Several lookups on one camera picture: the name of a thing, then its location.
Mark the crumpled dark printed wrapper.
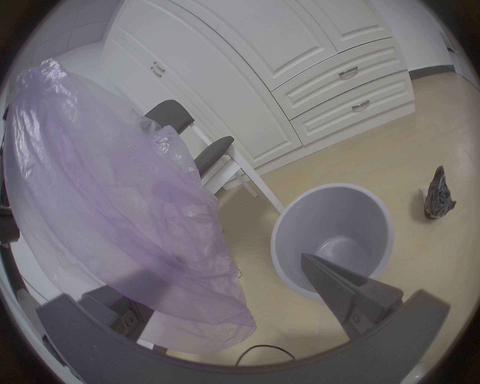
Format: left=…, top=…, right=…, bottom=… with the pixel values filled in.
left=419, top=165, right=457, bottom=220

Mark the purple plastic bag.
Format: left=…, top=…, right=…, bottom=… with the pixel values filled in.
left=3, top=58, right=258, bottom=355

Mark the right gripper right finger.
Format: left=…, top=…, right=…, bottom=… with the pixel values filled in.
left=300, top=253, right=404, bottom=343

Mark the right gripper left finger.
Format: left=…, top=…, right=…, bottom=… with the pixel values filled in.
left=80, top=285, right=155, bottom=339

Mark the white chair with grey seat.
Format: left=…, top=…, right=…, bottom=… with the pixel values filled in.
left=144, top=99, right=286, bottom=211

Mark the white wardrobe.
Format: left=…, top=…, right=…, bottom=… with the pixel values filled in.
left=101, top=0, right=416, bottom=196

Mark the white trash bin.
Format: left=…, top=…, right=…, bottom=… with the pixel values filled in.
left=270, top=183, right=395, bottom=303

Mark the black cable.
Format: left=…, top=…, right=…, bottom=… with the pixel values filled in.
left=235, top=344, right=298, bottom=367

